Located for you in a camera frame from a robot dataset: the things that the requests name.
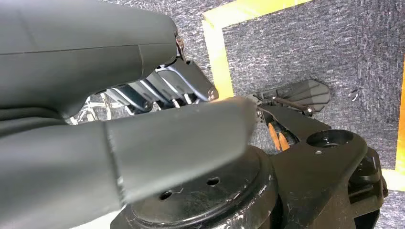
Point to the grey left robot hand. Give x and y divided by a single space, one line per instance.
79 47

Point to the yellow floor tape outline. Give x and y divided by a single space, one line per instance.
218 63

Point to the black metal footplate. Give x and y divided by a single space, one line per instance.
300 93

